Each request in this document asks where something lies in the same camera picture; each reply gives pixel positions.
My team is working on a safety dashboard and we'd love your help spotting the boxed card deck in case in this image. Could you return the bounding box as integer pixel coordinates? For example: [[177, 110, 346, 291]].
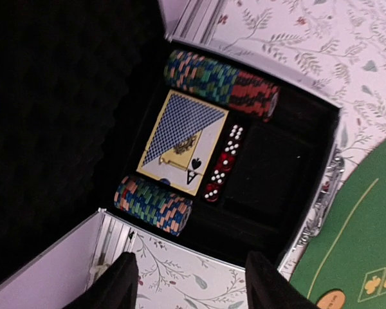
[[136, 90, 228, 196]]

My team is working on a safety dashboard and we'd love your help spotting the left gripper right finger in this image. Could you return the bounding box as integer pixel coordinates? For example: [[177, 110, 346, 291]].
[[245, 251, 317, 309]]

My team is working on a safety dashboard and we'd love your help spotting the poker chip row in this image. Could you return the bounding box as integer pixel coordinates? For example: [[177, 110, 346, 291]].
[[163, 50, 280, 122], [114, 175, 193, 236]]

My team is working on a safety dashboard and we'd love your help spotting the orange big blind button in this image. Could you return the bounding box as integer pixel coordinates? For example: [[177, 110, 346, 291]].
[[316, 289, 346, 309]]

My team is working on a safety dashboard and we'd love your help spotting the lower poker chip row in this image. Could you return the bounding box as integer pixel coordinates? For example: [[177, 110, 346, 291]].
[[114, 175, 193, 236]]

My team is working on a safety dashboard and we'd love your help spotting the round green poker mat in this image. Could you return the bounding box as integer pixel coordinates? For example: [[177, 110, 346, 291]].
[[290, 139, 386, 308]]

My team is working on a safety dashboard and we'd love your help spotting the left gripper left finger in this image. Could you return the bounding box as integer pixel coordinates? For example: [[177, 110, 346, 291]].
[[64, 252, 138, 309]]

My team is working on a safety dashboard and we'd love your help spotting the aluminium poker set case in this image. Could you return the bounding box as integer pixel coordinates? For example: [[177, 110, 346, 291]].
[[0, 1, 338, 308]]

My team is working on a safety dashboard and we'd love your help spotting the red dice row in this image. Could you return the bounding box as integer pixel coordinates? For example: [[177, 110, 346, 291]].
[[202, 123, 245, 203]]

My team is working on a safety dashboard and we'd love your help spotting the upper poker chip row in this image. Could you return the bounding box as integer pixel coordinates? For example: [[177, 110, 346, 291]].
[[163, 50, 280, 122]]

